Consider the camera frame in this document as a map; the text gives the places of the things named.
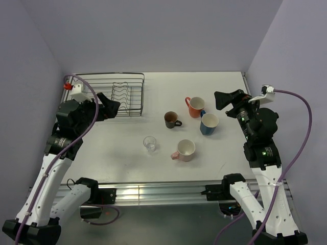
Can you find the pink mug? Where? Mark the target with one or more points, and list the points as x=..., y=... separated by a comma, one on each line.
x=185, y=151

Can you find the aluminium rail frame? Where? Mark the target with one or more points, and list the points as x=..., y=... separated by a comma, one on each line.
x=158, y=193

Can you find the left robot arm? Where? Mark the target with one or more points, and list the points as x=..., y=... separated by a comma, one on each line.
x=40, y=221

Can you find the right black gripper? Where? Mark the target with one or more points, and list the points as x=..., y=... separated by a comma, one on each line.
x=239, y=98

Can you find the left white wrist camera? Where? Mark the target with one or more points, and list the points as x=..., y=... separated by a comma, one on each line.
x=77, y=92

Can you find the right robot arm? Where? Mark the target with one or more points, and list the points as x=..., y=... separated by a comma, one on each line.
x=271, y=219

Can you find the dark wire dish rack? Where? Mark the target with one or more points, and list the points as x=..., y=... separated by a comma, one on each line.
x=126, y=88

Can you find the orange mug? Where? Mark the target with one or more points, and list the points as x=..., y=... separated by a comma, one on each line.
x=195, y=106

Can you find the dark grey mug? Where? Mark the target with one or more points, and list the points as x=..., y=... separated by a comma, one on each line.
x=171, y=120

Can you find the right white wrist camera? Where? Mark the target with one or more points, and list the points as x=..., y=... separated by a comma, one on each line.
x=267, y=95

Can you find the blue mug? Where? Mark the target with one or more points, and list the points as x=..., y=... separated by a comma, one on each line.
x=209, y=122

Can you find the clear glass cup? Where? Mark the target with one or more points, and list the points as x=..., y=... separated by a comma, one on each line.
x=149, y=143

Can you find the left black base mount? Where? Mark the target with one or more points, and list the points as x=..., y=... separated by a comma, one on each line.
x=107, y=196

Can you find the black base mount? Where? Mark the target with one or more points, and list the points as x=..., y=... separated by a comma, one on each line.
x=107, y=196
x=214, y=192

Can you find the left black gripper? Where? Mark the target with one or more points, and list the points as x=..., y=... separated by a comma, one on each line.
x=110, y=106

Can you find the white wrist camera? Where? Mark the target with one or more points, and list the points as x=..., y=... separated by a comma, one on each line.
x=267, y=95
x=77, y=92

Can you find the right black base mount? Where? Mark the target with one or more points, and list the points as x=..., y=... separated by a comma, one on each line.
x=214, y=192

